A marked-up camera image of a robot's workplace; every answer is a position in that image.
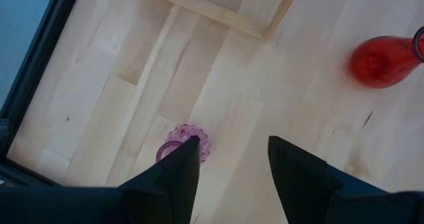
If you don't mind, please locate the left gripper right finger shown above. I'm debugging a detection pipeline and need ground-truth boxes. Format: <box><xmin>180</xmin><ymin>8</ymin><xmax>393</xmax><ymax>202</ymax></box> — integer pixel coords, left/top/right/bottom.
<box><xmin>267</xmin><ymin>135</ymin><xmax>345</xmax><ymax>224</ymax></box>

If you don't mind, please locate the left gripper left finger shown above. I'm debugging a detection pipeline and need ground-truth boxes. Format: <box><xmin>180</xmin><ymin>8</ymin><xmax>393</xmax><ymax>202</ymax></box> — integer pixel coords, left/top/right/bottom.
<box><xmin>118</xmin><ymin>135</ymin><xmax>201</xmax><ymax>224</ymax></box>

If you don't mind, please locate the small pink bulb vase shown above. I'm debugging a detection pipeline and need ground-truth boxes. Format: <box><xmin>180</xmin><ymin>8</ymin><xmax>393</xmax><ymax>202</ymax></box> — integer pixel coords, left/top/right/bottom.
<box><xmin>155</xmin><ymin>123</ymin><xmax>212</xmax><ymax>164</ymax></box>

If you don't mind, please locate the red round bulb vase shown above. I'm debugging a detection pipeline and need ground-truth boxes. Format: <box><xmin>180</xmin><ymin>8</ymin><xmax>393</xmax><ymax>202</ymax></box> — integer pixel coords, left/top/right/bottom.
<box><xmin>347</xmin><ymin>25</ymin><xmax>424</xmax><ymax>89</ymax></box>

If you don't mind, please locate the wooden slatted shelf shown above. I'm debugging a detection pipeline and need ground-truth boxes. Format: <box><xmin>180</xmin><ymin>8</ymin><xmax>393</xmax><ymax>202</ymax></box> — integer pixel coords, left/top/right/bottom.
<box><xmin>132</xmin><ymin>0</ymin><xmax>303</xmax><ymax>42</ymax></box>

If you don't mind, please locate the black aluminium table frame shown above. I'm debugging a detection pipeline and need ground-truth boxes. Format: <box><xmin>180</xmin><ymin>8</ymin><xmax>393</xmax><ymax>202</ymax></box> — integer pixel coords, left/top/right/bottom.
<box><xmin>0</xmin><ymin>0</ymin><xmax>83</xmax><ymax>188</ymax></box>

